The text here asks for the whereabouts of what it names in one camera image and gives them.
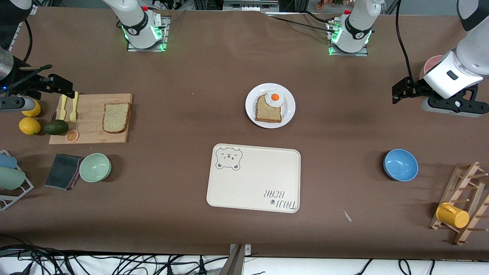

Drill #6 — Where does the brown bread slice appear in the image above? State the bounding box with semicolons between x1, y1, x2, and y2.
255;94;282;123
102;102;131;134

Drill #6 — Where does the white round plate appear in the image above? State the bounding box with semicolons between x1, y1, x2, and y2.
245;83;296;129

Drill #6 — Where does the pink bowl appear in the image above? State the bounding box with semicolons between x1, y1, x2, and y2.
419;55;444;81

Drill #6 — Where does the pale yellow plastic fork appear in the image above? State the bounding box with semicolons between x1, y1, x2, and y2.
70;92;79;123

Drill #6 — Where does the yellow lemon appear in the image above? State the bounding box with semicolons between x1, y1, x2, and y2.
22;100;41;117
19;117;41;136

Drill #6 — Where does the dark green avocado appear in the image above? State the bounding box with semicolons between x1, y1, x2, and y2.
44;120;69;136

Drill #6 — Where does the bamboo cutting board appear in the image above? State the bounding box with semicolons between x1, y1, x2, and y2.
49;94;133;145

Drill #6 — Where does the blue bowl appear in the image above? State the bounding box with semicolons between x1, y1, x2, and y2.
383;149;419;181

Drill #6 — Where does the blue cup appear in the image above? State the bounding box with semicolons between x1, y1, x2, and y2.
0;154;18;169

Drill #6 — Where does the dark grey cloth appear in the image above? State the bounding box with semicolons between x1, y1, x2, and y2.
45;154;84;190

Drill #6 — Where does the mint green bowl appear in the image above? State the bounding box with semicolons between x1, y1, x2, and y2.
79;153;112;183

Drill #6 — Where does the pink cloth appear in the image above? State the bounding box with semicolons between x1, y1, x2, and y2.
69;168;83;190

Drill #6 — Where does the sage green cup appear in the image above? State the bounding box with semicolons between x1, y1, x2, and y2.
0;166;26;191

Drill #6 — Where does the wooden mug rack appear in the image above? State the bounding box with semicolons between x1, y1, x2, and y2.
429;162;489;246

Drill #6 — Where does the orange red decoration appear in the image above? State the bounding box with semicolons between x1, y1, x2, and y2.
316;0;346;10

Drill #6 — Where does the toy fried egg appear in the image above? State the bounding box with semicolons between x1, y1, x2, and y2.
265;89;286;108

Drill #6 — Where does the yellow mug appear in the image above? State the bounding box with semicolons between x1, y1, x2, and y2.
436;202;470;229

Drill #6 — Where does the brown bread slice under egg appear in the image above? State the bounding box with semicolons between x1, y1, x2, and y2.
255;94;282;123

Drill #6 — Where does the cream bear print tray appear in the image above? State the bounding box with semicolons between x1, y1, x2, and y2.
206;143;301;214

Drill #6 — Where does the grey metal box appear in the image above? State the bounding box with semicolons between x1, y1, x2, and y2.
223;0;279;12

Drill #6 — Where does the aluminium frame rail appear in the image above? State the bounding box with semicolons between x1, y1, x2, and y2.
7;6;38;52

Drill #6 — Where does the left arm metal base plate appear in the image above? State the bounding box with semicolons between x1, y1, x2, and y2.
328;19;369;57

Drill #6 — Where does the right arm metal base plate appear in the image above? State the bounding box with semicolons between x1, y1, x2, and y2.
127;15;169;52

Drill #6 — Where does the white wire dish rack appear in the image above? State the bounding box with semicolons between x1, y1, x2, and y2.
0;150;34;211

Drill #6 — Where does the black table cable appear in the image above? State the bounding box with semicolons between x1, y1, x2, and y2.
266;11;338;35

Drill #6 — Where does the black floor cable tangle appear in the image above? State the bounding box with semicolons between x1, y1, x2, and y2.
0;235;230;275

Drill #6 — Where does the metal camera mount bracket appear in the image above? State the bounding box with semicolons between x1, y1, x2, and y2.
228;244;251;275

